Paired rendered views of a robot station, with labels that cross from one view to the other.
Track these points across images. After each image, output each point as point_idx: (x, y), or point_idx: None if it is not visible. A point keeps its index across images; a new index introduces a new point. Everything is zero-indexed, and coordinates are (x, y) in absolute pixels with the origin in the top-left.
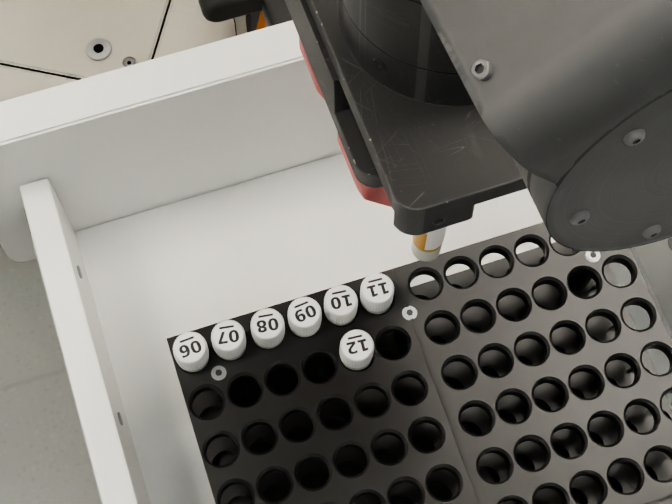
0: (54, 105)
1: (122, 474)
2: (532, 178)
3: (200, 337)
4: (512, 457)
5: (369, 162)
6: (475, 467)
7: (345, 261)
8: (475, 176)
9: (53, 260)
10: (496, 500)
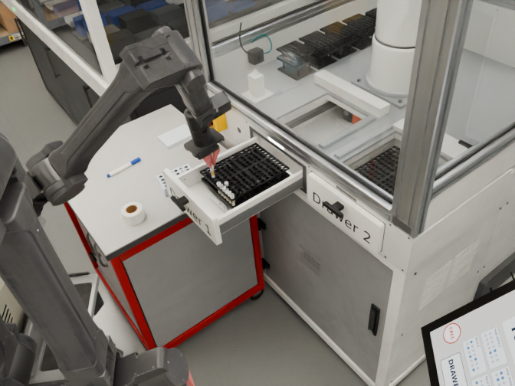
0: (206, 210)
1: (248, 200)
2: (229, 106)
3: (230, 194)
4: (233, 171)
5: (218, 146)
6: (235, 173)
7: (210, 206)
8: (219, 134)
9: (224, 214)
10: (238, 171)
